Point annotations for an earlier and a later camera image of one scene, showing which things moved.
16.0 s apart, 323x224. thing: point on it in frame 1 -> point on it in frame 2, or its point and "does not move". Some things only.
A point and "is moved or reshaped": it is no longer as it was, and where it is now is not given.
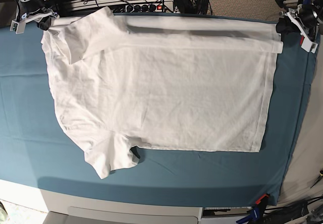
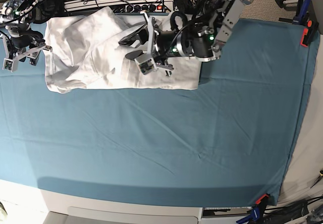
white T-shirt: (121, 82) is moved or reshaped
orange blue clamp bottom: (256, 212) does not move
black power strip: (156, 7) does not move
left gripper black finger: (284, 25) -> (142, 35)
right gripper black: (43, 14) -> (25, 39)
